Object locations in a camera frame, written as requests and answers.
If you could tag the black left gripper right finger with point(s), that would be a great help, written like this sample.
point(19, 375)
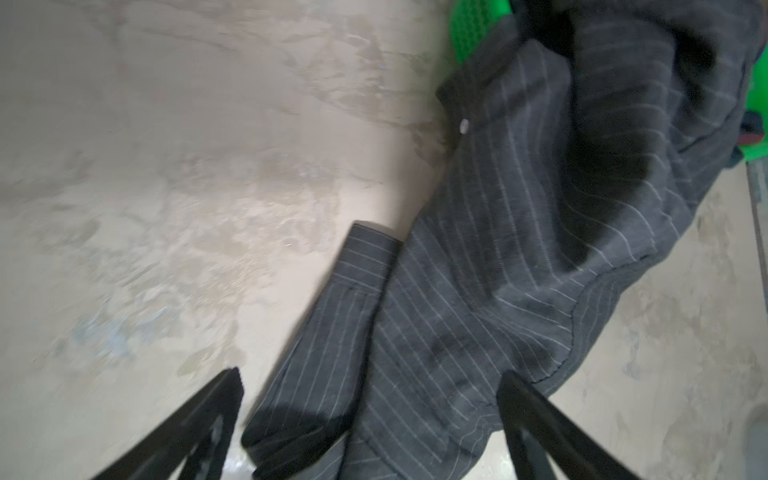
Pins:
point(539, 437)

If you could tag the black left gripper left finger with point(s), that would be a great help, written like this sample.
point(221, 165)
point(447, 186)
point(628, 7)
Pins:
point(193, 442)

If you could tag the grey pinstriped long sleeve shirt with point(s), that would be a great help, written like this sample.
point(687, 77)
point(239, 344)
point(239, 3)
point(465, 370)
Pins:
point(587, 133)

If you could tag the green plastic basket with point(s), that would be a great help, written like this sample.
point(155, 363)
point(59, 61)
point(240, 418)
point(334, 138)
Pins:
point(472, 20)

